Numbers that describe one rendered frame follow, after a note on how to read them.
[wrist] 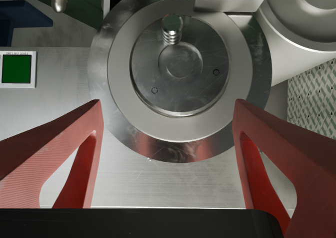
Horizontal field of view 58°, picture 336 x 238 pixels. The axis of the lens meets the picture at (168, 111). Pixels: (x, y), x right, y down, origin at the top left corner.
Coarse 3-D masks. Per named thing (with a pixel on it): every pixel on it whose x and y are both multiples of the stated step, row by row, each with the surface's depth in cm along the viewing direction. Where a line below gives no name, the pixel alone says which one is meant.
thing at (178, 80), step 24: (192, 24) 22; (144, 48) 22; (168, 48) 23; (192, 48) 23; (216, 48) 22; (144, 72) 22; (168, 72) 22; (192, 72) 22; (216, 72) 22; (144, 96) 22; (168, 96) 22; (192, 96) 22; (216, 96) 22
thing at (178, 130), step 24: (168, 0) 24; (192, 0) 24; (144, 24) 24; (216, 24) 24; (120, 48) 24; (240, 48) 24; (120, 72) 24; (240, 72) 24; (120, 96) 24; (240, 96) 24; (144, 120) 24; (168, 120) 24; (192, 120) 24; (216, 120) 23
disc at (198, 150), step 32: (128, 0) 25; (96, 32) 24; (256, 32) 24; (96, 64) 24; (256, 64) 24; (96, 96) 24; (256, 96) 24; (128, 128) 24; (224, 128) 24; (160, 160) 24; (192, 160) 24
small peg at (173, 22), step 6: (168, 18) 19; (174, 18) 19; (180, 18) 20; (162, 24) 20; (168, 24) 19; (174, 24) 19; (180, 24) 19; (162, 30) 20; (168, 30) 19; (174, 30) 19; (180, 30) 20; (162, 36) 22; (168, 36) 20; (174, 36) 20; (180, 36) 21; (168, 42) 22; (174, 42) 21
